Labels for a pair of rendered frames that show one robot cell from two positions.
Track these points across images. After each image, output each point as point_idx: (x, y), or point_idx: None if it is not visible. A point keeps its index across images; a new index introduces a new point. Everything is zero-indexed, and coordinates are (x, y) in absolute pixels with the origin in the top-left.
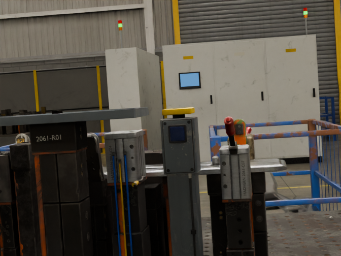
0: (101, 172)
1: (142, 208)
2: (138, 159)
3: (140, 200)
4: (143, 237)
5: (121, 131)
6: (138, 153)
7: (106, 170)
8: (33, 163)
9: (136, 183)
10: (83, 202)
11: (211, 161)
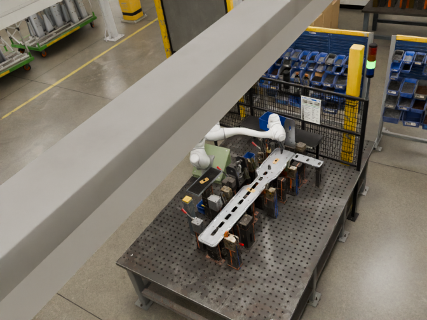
0: (223, 202)
1: (214, 214)
2: (210, 204)
3: (212, 212)
4: (212, 218)
5: (215, 197)
6: (209, 203)
7: (236, 206)
8: (223, 186)
9: (201, 205)
10: (204, 198)
11: (225, 230)
